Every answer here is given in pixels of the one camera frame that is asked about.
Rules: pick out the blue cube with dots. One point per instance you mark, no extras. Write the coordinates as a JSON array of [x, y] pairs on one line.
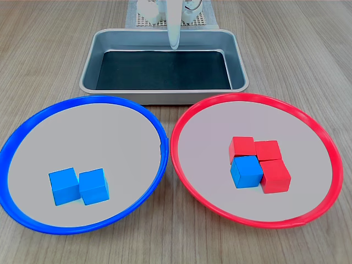
[[64, 187], [93, 187], [246, 173]]

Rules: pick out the pale perforated plate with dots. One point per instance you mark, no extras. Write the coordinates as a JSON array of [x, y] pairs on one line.
[[143, 23]]

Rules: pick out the clear tape sheet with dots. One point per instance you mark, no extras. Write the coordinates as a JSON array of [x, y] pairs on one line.
[[130, 16]]

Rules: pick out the black mat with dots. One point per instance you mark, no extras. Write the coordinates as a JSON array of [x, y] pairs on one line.
[[162, 71]]

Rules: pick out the steel tray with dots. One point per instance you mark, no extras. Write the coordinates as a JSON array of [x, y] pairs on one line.
[[90, 79]]

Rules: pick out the red-rimmed white plate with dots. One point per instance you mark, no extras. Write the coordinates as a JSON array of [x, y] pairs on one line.
[[209, 137]]

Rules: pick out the red cube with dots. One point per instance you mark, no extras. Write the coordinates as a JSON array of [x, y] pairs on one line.
[[268, 150], [241, 147], [275, 177]]

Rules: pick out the blue-rimmed white plate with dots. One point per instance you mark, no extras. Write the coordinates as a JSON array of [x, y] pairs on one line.
[[82, 137]]

